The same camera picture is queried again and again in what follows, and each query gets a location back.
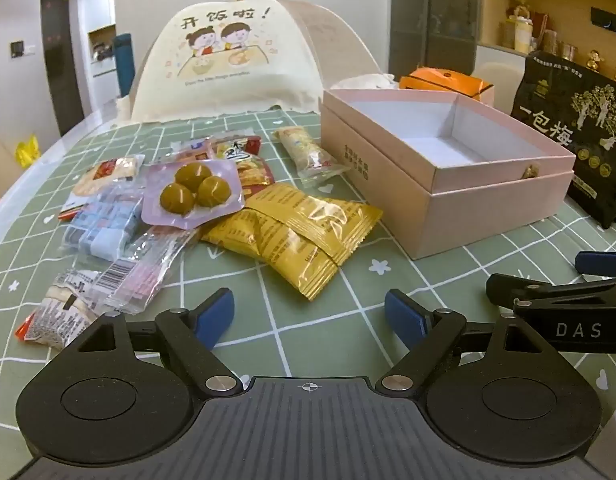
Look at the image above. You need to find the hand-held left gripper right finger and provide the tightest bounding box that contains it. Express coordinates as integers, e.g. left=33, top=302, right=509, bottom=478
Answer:
left=379, top=289, right=544, bottom=397

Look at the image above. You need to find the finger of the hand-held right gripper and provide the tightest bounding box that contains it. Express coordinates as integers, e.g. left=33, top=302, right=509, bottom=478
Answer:
left=574, top=250, right=616, bottom=278
left=486, top=273, right=616, bottom=311

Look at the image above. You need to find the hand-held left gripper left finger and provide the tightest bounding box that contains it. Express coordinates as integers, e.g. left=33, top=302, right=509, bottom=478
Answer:
left=78, top=287, right=245, bottom=397

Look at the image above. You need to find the yellow snack packet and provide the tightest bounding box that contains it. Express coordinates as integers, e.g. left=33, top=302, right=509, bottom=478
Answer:
left=200, top=207, right=341, bottom=302
left=242, top=182, right=385, bottom=267

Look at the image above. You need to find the clear barcode snack packet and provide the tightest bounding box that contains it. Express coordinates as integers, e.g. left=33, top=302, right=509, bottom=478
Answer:
left=90, top=225, right=199, bottom=316

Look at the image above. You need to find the pink gift box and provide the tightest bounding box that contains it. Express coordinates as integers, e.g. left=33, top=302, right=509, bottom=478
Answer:
left=320, top=88, right=577, bottom=261

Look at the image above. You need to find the purple green plum pack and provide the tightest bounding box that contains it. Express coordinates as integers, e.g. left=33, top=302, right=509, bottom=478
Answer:
left=139, top=158, right=246, bottom=228

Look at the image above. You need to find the red orange snack packet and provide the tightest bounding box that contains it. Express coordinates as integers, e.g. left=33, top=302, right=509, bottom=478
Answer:
left=208, top=135, right=276, bottom=198

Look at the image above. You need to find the white packet with black text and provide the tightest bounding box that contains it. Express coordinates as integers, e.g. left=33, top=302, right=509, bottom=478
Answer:
left=17, top=267, right=106, bottom=352

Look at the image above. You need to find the clear rice cracker packet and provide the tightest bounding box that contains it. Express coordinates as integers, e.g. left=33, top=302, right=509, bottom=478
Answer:
left=274, top=127, right=349, bottom=190

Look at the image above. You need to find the green checkered tablecloth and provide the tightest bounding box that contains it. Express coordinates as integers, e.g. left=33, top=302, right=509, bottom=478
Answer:
left=0, top=109, right=616, bottom=461

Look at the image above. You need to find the black plum snack bag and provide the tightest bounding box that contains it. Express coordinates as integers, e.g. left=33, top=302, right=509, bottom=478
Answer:
left=510, top=51, right=616, bottom=230

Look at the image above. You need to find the clear bag of blue candies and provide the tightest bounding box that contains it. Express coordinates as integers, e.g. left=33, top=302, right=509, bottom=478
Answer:
left=60, top=186, right=145, bottom=261

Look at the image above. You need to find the cream cracker packet red print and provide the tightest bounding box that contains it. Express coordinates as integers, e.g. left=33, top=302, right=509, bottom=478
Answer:
left=70, top=156, right=140, bottom=197

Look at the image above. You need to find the orange box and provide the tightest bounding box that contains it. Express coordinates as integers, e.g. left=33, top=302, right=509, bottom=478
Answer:
left=399, top=66, right=494, bottom=103

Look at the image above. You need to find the white tissue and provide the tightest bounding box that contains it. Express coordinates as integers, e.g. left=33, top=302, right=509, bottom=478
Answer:
left=330, top=73, right=396, bottom=95

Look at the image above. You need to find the yellow jar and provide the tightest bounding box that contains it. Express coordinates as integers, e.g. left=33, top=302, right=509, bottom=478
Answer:
left=502, top=15, right=534, bottom=56

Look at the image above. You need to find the yellow plastic bag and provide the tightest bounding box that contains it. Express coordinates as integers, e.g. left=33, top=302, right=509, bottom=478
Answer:
left=14, top=134, right=42, bottom=169

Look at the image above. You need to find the cream printed food cover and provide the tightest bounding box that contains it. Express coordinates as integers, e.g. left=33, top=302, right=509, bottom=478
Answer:
left=115, top=0, right=389, bottom=123

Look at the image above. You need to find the dark glass cabinet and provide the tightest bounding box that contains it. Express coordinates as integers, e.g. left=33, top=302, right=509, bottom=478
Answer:
left=389, top=0, right=482, bottom=79

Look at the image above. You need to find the dark door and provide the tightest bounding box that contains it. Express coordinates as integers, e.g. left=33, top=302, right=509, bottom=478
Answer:
left=40, top=0, right=85, bottom=137

